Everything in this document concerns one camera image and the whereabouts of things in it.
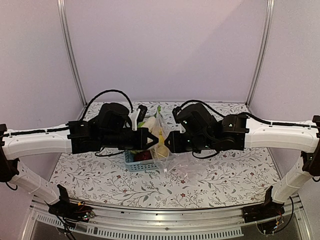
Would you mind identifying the clear zip top bag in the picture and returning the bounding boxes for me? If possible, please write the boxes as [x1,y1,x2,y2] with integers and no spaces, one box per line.
[159,123,206,184]

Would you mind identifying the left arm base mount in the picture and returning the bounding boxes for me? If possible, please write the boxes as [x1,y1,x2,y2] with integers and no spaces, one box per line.
[48,200,95,222]

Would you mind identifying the yellow lemon toy middle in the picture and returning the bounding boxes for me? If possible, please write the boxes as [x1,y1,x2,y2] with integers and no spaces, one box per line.
[157,135,165,147]

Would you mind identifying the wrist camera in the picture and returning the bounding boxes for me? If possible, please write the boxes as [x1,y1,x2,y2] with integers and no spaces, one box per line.
[129,104,148,131]
[172,106,186,124]

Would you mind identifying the left aluminium frame post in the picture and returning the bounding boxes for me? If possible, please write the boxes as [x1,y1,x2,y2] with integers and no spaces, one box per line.
[57,0,87,107]

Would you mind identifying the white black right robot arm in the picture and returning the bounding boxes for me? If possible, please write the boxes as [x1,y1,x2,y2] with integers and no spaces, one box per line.
[164,100,320,218]

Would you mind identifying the right aluminium frame post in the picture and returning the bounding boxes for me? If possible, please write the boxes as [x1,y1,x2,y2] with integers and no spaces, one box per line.
[245,0,275,108]

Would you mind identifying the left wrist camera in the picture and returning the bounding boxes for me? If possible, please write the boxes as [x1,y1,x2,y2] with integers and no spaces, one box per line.
[129,104,148,131]

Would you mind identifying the front aluminium rail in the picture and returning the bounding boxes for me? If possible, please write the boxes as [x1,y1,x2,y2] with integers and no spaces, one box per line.
[21,195,313,240]

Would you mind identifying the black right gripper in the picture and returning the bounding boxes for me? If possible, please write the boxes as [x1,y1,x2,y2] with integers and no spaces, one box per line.
[164,130,215,153]

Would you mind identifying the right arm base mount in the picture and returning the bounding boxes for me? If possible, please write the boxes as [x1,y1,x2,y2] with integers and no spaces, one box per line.
[241,203,285,235]

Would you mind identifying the aluminium frame post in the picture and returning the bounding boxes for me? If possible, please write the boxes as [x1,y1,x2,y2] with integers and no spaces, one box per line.
[245,0,275,108]
[57,0,87,107]

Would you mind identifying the pale yellow round toy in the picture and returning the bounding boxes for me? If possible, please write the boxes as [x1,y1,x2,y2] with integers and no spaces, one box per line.
[154,145,169,159]

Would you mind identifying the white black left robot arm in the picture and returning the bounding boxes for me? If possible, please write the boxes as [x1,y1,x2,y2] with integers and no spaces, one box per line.
[0,102,159,217]

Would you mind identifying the blue plastic basket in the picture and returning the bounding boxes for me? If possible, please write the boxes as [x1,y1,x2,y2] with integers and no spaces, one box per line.
[123,114,171,173]

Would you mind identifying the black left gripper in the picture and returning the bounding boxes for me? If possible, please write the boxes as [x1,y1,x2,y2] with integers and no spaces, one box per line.
[100,127,159,151]

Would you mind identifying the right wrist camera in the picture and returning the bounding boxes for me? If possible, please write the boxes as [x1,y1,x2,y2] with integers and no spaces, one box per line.
[172,106,186,124]

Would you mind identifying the white radish toy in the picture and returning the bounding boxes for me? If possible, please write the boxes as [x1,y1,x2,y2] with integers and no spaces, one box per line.
[138,105,161,133]

